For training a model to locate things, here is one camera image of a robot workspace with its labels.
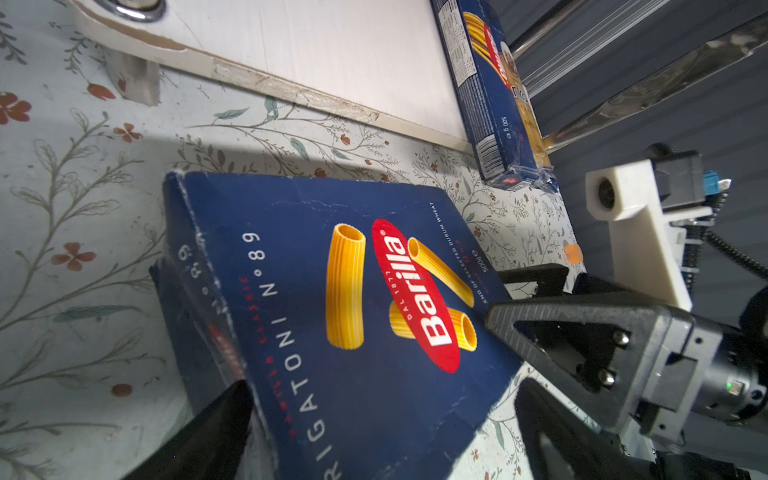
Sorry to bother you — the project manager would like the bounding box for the blue yellow spaghetti bag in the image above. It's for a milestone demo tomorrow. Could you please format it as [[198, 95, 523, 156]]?
[[500, 41, 558, 193]]

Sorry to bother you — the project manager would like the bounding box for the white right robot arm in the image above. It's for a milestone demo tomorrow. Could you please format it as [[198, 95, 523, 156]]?
[[484, 144, 767, 479]]

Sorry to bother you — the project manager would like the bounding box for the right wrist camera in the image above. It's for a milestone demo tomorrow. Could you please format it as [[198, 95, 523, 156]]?
[[585, 143, 731, 311]]

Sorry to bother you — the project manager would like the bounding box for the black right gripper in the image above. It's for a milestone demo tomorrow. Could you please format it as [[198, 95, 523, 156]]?
[[485, 263, 767, 444]]

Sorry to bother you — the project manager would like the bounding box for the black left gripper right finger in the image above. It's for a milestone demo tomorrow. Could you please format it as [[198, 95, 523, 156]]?
[[515, 378, 651, 479]]

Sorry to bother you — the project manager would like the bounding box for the white two-tier metal shelf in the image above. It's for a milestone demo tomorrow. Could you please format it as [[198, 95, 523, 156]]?
[[65, 0, 768, 154]]

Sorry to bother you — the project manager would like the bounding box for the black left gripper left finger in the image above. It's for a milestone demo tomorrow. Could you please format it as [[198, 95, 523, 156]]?
[[125, 380, 254, 479]]

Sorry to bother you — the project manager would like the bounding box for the blue Barilla rigatoni box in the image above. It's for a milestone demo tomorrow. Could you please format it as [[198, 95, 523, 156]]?
[[152, 171, 521, 479]]

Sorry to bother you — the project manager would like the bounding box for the blue Barilla spaghetti box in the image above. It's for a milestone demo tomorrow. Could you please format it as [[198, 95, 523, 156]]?
[[431, 0, 542, 189]]

